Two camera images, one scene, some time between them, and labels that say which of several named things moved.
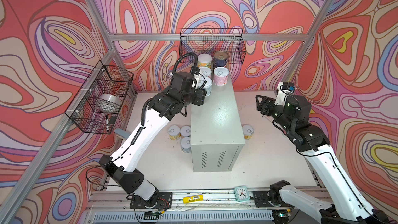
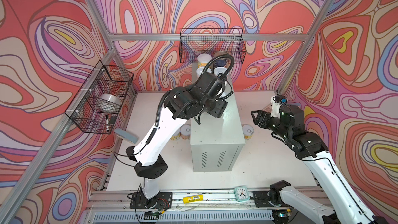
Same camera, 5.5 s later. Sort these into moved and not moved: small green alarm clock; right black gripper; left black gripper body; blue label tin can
Moved: left black gripper body; right black gripper
Not moved: small green alarm clock; blue label tin can
